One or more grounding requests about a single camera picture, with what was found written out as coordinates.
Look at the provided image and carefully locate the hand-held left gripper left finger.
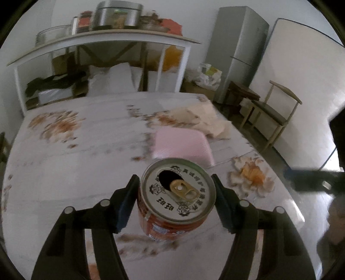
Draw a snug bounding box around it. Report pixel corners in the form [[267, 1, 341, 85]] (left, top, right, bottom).
[[31, 174, 141, 280]]

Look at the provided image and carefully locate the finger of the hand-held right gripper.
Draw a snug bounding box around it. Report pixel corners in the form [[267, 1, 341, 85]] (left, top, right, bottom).
[[283, 167, 345, 193]]

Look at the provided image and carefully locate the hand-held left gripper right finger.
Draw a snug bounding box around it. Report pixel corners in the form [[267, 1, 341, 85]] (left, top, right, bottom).
[[210, 174, 316, 280]]

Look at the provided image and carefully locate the red drink can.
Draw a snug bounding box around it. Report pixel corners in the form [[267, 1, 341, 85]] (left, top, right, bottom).
[[137, 158, 217, 243]]

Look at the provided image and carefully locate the beige paper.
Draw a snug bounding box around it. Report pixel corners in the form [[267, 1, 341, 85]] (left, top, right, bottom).
[[170, 104, 233, 140]]

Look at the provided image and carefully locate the white mattress with blue edge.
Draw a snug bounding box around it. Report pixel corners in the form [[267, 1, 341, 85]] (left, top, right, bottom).
[[249, 17, 345, 173]]

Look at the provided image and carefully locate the wooden chair with dark seat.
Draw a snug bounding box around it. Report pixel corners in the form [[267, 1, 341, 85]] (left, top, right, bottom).
[[241, 80, 302, 152]]

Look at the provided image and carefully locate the dark wooden stool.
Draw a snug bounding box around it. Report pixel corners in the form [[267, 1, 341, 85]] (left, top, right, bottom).
[[225, 81, 260, 119]]

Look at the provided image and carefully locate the white plastic bag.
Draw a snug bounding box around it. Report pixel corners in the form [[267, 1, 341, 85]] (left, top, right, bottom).
[[198, 62, 223, 88]]

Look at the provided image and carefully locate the grey refrigerator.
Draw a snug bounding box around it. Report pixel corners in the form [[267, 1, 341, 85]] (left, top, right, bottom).
[[205, 6, 270, 104]]

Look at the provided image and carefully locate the dark cloth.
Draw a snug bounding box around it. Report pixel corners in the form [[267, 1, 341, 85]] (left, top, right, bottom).
[[25, 71, 88, 99]]

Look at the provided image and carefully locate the orange plastic bag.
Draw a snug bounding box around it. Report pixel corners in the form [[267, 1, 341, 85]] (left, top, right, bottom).
[[163, 46, 181, 72]]

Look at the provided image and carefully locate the brown cardboard box under shelf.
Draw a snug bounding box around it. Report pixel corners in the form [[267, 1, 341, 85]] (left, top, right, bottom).
[[52, 52, 78, 73]]

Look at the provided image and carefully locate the metal basin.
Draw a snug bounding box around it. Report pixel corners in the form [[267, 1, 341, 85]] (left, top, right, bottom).
[[139, 16, 171, 33]]

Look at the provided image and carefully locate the orange cloth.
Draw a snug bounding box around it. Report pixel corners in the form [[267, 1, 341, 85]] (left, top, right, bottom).
[[162, 19, 184, 37]]

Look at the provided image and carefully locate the glass bowl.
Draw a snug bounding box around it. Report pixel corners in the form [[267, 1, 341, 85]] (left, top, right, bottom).
[[36, 25, 73, 45]]

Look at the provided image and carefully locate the red lid jar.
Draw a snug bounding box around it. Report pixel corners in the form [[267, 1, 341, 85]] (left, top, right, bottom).
[[78, 11, 93, 33]]

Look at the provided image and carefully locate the steel pot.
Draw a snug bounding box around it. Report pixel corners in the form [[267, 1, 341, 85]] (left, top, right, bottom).
[[93, 1, 143, 31]]

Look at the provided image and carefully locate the white frame shelf table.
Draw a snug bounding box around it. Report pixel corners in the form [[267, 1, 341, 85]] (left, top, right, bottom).
[[7, 29, 202, 114]]

